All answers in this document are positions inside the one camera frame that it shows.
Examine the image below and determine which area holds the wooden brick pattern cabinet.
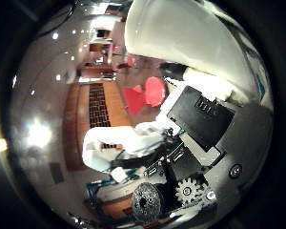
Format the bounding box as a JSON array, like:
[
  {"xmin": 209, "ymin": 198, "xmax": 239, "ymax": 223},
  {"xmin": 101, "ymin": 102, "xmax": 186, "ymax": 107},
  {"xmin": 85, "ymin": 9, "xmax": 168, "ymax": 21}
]
[{"xmin": 62, "ymin": 80, "xmax": 132, "ymax": 171}]

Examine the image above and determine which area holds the red chair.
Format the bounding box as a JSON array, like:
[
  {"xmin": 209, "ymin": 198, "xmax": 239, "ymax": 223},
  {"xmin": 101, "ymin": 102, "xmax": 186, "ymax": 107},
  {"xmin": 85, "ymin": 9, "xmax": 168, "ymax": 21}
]
[
  {"xmin": 144, "ymin": 75, "xmax": 167, "ymax": 108},
  {"xmin": 122, "ymin": 84, "xmax": 148, "ymax": 116}
]

